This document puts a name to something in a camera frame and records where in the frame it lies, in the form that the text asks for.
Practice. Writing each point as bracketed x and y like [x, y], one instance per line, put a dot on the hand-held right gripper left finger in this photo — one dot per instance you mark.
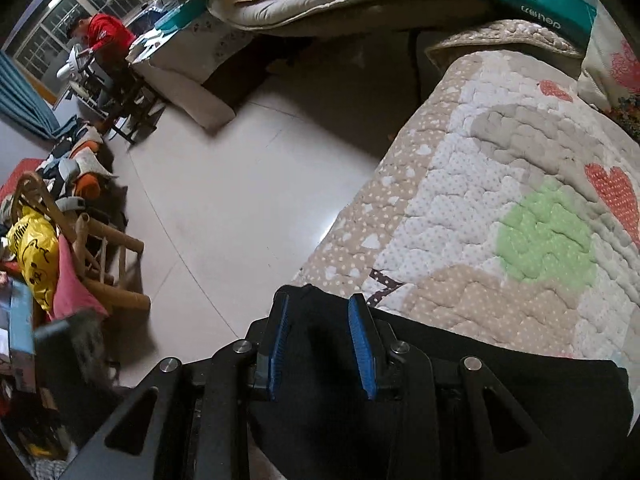
[279, 345]

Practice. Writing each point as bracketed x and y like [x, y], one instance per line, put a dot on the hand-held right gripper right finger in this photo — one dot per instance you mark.
[361, 345]

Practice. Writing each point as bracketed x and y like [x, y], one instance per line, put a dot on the black pants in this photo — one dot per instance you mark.
[325, 425]

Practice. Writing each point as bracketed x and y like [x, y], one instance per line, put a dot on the patchwork heart quilt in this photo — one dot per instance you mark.
[500, 220]

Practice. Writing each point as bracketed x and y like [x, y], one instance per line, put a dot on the pink cloth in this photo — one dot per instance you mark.
[75, 285]

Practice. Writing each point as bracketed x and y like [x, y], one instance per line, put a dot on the blue cardboard box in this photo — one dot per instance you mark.
[21, 340]

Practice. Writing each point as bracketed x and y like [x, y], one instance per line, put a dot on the yellow plastic bag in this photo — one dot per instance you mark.
[34, 255]

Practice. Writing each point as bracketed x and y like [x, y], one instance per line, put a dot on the pile of clothes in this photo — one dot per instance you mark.
[80, 165]

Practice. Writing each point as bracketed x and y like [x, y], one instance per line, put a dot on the dark wooden chair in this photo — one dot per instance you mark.
[127, 105]

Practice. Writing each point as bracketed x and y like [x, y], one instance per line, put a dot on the paw print bed sheet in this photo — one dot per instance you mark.
[197, 55]

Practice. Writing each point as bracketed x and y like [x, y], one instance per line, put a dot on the white fan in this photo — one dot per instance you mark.
[74, 64]

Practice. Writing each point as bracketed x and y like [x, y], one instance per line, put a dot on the blue curtain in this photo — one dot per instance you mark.
[22, 100]

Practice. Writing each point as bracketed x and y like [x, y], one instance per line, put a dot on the floral pillow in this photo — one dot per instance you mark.
[612, 75]

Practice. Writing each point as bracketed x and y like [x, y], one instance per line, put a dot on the teal tissue pack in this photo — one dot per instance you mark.
[542, 2]

